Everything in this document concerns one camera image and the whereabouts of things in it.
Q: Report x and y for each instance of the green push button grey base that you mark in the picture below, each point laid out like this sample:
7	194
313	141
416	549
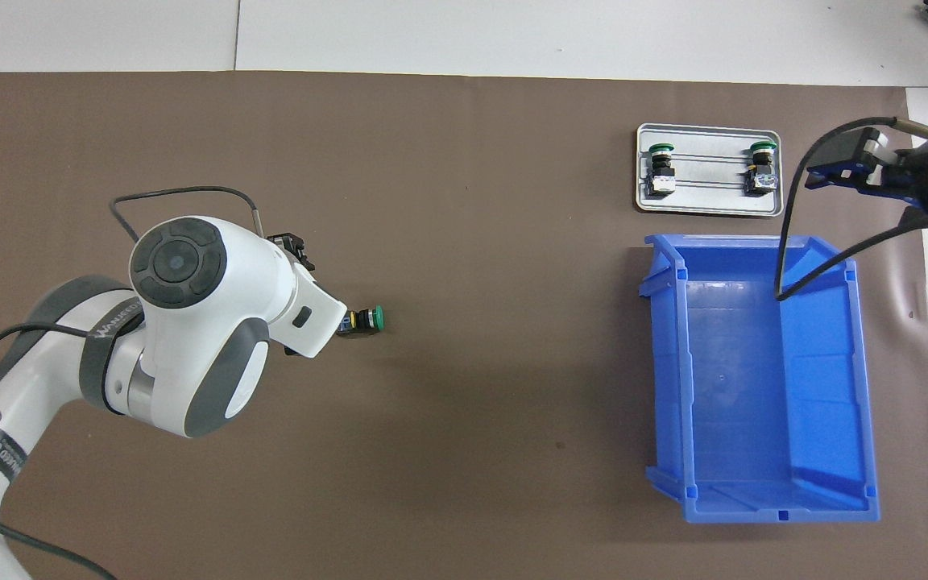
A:
363	321

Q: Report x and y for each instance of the green push button labelled base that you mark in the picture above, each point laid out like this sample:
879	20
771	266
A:
760	181

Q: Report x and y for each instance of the green push button white base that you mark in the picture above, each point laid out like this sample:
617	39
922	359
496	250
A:
660	171

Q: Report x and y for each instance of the blue plastic storage bin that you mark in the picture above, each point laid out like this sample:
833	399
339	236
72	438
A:
754	387

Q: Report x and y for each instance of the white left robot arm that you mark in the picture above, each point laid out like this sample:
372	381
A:
182	346

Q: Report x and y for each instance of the brown paper table mat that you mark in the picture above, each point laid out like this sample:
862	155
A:
512	403

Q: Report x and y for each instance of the grey metal tray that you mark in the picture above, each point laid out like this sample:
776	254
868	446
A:
714	203

